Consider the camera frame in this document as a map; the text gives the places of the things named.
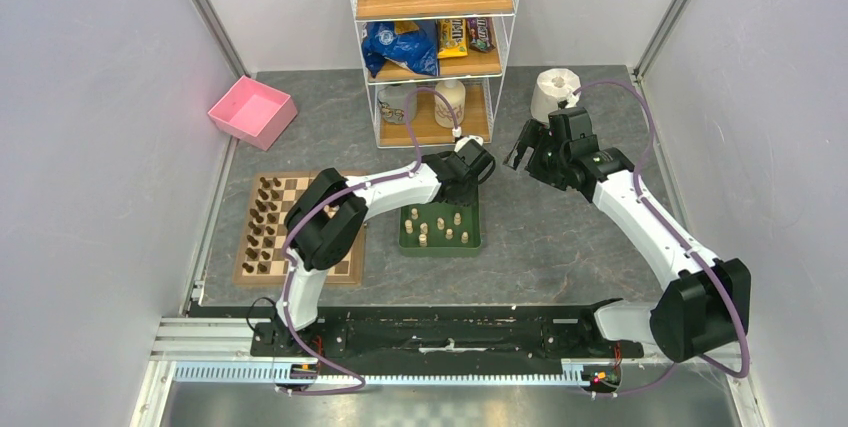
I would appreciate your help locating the white toilet paper roll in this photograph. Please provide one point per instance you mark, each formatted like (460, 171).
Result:
(552, 86)

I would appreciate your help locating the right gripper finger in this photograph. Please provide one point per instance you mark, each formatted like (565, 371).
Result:
(515, 156)
(531, 134)

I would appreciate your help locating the grey patterned mug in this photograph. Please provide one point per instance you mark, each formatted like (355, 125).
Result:
(397, 103)

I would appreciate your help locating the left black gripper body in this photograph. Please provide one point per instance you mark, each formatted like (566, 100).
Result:
(467, 195)

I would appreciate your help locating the blue snack bag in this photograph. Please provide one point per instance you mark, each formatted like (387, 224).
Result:
(412, 45)

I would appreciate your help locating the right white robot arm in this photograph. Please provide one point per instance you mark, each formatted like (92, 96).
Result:
(705, 301)

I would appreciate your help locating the white wire wooden shelf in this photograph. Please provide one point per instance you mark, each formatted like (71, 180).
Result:
(483, 74)

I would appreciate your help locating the pink plastic bin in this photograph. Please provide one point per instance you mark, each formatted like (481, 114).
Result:
(253, 112)

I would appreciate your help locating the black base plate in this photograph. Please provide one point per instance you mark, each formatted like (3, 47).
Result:
(549, 331)

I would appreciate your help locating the white patterned bottle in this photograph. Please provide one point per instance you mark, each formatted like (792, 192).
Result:
(449, 103)

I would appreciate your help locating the brown candy bag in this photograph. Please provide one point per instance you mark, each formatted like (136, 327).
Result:
(480, 34)

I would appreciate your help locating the aluminium rail frame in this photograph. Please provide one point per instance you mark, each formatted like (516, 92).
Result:
(201, 372)

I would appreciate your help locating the green metal tray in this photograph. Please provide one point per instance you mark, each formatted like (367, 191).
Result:
(438, 245)

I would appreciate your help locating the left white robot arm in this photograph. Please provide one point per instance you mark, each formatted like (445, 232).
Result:
(325, 221)

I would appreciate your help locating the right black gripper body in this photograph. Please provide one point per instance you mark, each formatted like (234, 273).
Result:
(546, 163)

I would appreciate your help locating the wooden chess board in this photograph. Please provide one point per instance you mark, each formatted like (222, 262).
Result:
(264, 229)

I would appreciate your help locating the yellow candy bag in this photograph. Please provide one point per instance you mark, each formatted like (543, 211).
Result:
(453, 42)

